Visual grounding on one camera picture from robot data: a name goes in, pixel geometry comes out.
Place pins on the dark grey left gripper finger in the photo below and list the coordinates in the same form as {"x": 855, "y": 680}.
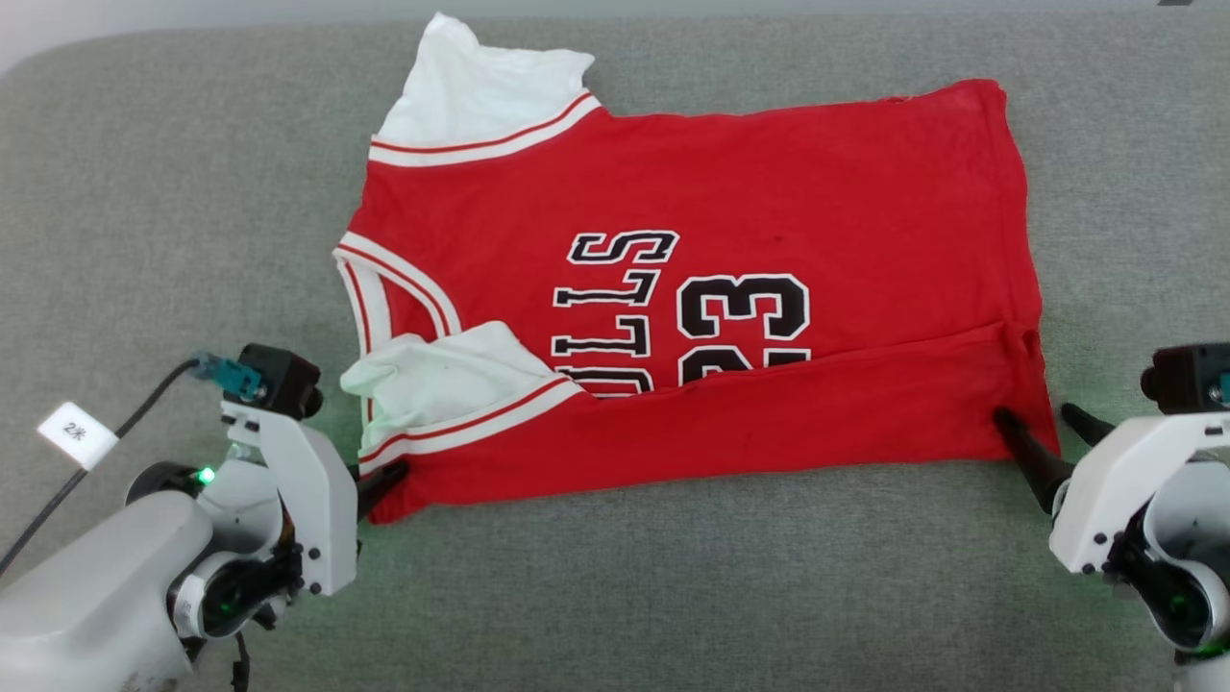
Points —
{"x": 377, "y": 485}

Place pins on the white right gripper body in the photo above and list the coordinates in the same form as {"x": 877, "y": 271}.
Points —
{"x": 1105, "y": 500}

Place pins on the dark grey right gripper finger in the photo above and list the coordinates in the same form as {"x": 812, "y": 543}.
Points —
{"x": 1038, "y": 461}
{"x": 1091, "y": 426}

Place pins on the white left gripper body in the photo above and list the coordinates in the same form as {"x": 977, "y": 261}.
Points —
{"x": 322, "y": 509}

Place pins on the red and white basketball jersey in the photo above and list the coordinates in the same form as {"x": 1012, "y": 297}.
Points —
{"x": 750, "y": 211}

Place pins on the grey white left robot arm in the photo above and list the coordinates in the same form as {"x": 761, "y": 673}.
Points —
{"x": 86, "y": 596}

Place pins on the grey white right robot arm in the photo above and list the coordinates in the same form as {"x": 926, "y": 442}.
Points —
{"x": 1192, "y": 548}

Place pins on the grey fabric sofa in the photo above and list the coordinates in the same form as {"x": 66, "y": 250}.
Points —
{"x": 673, "y": 596}

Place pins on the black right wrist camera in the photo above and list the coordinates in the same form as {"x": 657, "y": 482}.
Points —
{"x": 1187, "y": 377}

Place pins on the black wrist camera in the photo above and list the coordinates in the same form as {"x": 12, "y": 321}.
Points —
{"x": 283, "y": 380}
{"x": 1187, "y": 377}

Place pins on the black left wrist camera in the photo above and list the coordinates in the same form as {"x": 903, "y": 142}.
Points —
{"x": 283, "y": 380}

